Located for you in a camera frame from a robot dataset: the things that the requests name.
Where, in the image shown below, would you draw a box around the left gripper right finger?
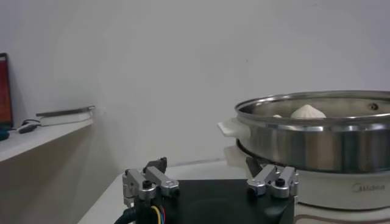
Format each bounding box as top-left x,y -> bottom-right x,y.
246,156 -> 299,199

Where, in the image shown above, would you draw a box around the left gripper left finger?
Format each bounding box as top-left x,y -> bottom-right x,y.
122,156 -> 180,208

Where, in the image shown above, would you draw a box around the stainless steel steamer basket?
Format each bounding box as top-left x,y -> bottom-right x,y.
217,90 -> 390,173

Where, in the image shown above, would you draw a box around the white electric cooker base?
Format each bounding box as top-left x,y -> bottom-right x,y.
224,145 -> 390,224

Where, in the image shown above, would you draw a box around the flat white box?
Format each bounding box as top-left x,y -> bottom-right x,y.
39,111 -> 94,127

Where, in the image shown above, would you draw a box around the white side desk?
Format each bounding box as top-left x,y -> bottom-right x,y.
0,118 -> 94,164

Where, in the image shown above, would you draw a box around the laptop with red screen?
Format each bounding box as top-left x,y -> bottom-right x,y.
0,52 -> 14,131

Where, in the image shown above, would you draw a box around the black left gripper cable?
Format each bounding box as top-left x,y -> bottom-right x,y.
114,205 -> 167,224

